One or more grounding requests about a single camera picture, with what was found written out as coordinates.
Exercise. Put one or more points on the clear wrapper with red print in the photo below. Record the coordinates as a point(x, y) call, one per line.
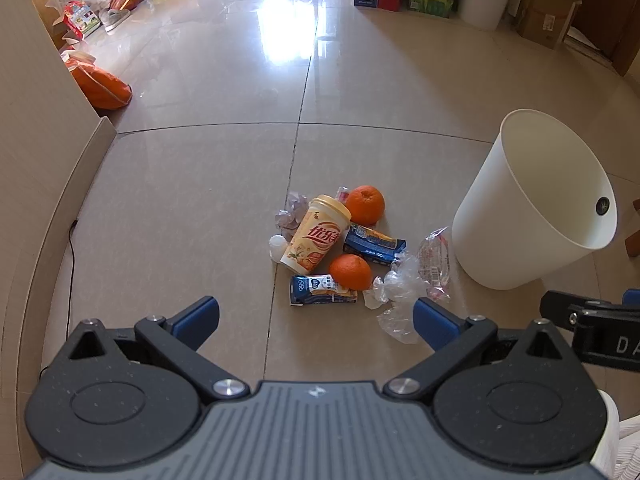
point(434, 260)

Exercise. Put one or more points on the white plastic trash bin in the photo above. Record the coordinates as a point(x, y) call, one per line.
point(500, 220)

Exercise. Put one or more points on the yellow milk tea cup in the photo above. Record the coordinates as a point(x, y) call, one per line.
point(315, 235)

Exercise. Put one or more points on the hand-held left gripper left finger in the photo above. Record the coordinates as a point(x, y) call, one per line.
point(197, 317)

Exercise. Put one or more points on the small red wrapper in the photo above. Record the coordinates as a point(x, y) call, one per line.
point(342, 194)

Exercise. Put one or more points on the small white bottle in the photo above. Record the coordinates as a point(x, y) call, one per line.
point(276, 250)

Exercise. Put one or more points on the blue snack packet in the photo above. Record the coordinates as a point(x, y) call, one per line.
point(372, 246)

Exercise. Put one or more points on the orange fruit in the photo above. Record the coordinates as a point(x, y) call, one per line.
point(351, 272)
point(366, 205)

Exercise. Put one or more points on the orange bag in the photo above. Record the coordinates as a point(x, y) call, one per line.
point(97, 85)

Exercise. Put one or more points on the brown cardboard box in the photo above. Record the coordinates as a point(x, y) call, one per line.
point(542, 15)

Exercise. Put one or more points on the white paper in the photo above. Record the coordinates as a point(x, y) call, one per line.
point(292, 212)

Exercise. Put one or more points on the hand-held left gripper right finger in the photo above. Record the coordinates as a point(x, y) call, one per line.
point(435, 322)

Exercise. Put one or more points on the pair of grey shoes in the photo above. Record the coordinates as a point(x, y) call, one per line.
point(114, 19)

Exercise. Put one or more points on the clear plastic film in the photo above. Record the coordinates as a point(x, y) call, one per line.
point(400, 285)

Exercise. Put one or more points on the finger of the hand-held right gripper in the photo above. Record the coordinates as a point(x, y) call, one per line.
point(557, 307)

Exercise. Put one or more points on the colourful printed box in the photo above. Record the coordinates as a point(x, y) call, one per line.
point(80, 19)

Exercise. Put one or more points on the blue white milk carton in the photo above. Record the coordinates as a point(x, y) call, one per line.
point(320, 292)

